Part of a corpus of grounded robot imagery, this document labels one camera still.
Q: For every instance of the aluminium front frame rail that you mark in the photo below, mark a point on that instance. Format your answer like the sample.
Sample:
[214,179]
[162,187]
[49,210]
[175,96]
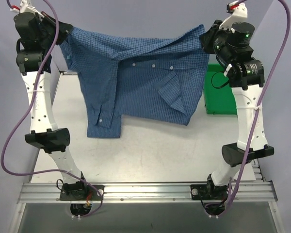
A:
[145,193]

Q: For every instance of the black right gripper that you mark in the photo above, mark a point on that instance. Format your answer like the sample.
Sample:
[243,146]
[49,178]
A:
[209,37]

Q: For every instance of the blue checkered long sleeve shirt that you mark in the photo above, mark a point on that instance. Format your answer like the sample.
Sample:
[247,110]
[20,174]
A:
[152,78]

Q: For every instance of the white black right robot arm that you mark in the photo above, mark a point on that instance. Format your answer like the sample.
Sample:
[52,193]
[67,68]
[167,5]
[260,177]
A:
[246,79]

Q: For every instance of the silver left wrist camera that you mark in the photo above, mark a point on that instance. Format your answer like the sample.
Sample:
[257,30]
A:
[25,6]

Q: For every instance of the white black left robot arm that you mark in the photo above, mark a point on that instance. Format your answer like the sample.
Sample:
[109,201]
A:
[34,66]

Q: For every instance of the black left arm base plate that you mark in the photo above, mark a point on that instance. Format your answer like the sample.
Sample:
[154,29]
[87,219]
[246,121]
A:
[80,193]

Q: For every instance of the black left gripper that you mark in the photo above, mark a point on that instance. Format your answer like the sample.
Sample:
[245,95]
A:
[55,28]

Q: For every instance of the green plastic bin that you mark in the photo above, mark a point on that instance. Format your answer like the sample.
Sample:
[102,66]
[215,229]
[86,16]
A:
[218,96]

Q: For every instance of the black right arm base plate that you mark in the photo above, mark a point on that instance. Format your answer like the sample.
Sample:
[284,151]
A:
[201,192]

